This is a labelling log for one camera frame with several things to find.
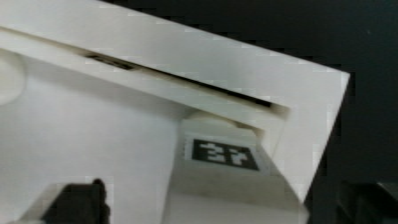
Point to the white square tabletop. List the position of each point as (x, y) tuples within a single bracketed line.
[(86, 130)]

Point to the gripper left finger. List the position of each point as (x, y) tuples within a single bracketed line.
[(70, 205)]

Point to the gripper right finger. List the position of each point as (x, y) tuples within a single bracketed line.
[(367, 203)]

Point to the white U-shaped fence wall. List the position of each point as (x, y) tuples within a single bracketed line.
[(260, 87)]

